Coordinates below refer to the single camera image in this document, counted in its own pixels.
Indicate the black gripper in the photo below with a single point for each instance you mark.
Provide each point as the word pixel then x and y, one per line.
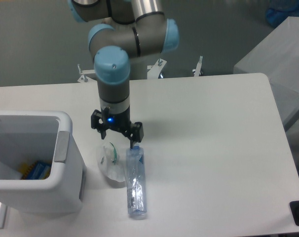
pixel 102 121

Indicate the clear plastic wrapper trash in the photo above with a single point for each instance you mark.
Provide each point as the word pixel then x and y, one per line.
pixel 109 162

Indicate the clear plastic water bottle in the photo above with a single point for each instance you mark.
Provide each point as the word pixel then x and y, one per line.
pixel 136 183

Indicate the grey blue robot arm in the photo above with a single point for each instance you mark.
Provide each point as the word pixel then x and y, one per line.
pixel 128 29

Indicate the white plastic trash can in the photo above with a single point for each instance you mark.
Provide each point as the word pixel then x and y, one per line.
pixel 29 136

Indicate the blue yellow box in bin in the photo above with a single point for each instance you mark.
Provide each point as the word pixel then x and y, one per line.
pixel 38 170

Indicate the silver right clamp bolt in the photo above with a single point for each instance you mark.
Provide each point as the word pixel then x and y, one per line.
pixel 197 72

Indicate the grey covered side table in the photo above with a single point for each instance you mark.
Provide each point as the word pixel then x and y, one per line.
pixel 277 56

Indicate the blue plastic bag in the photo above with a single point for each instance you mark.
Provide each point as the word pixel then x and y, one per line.
pixel 279 10

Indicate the white left mounting bracket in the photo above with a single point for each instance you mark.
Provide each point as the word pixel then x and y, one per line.
pixel 86 75

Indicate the white mounting bracket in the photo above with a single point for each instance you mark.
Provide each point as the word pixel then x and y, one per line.
pixel 86 75
pixel 155 71

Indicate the white middle mounting bracket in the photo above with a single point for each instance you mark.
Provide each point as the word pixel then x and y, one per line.
pixel 155 71

